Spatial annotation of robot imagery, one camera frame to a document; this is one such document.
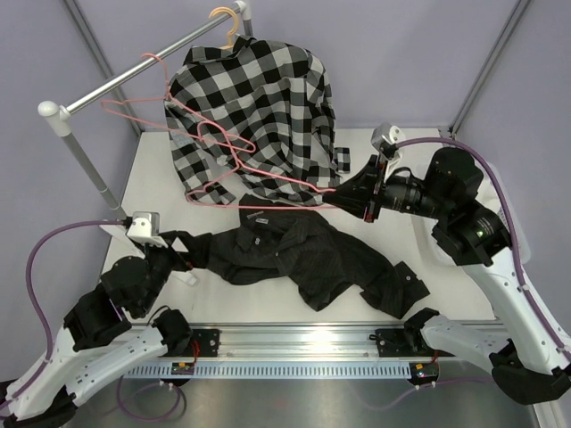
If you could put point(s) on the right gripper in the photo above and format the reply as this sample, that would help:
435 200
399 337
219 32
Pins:
358 193

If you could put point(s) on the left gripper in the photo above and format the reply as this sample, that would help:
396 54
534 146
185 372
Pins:
181 259

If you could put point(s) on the black pinstripe shirt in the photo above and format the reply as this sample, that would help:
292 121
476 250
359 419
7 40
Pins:
272 241

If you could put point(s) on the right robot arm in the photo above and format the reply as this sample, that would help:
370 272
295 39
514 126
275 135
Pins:
531 365

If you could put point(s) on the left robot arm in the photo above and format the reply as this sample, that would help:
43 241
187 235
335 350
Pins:
87 355

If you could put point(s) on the black white checkered shirt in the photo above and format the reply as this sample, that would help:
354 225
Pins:
262 109

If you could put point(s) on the white plastic basket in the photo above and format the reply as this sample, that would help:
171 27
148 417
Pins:
492 201

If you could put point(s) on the metal clothes rack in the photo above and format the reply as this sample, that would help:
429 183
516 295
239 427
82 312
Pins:
57 116

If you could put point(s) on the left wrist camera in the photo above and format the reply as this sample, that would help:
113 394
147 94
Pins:
145 229

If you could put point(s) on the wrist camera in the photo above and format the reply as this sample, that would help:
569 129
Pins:
145 229
384 139

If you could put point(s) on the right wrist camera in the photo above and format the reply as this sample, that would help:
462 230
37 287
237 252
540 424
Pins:
384 139

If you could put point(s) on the aluminium mounting rail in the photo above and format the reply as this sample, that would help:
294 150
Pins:
309 342

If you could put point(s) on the white slotted cable duct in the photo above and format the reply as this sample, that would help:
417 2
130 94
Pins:
271 370

